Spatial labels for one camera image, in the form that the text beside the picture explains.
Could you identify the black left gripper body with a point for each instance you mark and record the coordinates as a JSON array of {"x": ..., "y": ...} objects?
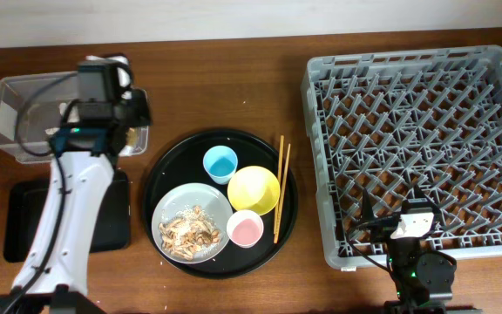
[{"x": 136, "y": 111}]

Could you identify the grey dishwasher rack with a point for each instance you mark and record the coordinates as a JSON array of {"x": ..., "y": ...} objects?
[{"x": 389, "y": 120}]

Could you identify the light blue plastic cup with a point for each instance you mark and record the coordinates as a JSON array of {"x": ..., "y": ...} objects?
[{"x": 220, "y": 163}]

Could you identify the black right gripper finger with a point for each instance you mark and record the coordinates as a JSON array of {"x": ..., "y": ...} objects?
[
  {"x": 367, "y": 211},
  {"x": 418, "y": 193}
]

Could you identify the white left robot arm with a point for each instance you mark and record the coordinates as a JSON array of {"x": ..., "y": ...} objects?
[{"x": 61, "y": 246}]

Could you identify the black rectangular waste bin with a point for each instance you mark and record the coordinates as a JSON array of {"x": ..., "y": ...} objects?
[{"x": 26, "y": 202}]

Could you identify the wooden chopstick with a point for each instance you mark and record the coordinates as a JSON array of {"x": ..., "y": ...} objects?
[
  {"x": 278, "y": 217},
  {"x": 279, "y": 178}
]

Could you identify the clear plastic waste bin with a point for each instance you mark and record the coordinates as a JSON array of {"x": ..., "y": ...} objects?
[{"x": 31, "y": 109}]

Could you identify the wooden chopstick left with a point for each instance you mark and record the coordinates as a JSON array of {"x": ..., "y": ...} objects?
[{"x": 279, "y": 178}]

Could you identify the wooden chopstick right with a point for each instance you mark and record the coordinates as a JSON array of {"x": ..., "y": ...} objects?
[{"x": 278, "y": 217}]

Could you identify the grey plate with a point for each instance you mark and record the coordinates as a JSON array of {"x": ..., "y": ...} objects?
[{"x": 213, "y": 203}]

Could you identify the yellow plastic bowl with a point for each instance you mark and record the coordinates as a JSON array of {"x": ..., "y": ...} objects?
[{"x": 253, "y": 188}]

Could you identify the pink plastic cup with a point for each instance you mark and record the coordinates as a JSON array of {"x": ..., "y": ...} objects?
[{"x": 245, "y": 228}]

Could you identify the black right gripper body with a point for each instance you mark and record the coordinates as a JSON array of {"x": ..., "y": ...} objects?
[{"x": 383, "y": 230}]

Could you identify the food scraps on plate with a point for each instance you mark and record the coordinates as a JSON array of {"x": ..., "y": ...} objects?
[{"x": 189, "y": 233}]

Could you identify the round black tray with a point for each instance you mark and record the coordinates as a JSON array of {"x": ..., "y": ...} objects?
[{"x": 183, "y": 164}]

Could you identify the white paper napkin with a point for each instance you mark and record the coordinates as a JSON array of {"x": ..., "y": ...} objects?
[{"x": 122, "y": 74}]

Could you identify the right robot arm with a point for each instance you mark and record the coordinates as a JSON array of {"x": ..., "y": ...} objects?
[{"x": 423, "y": 277}]

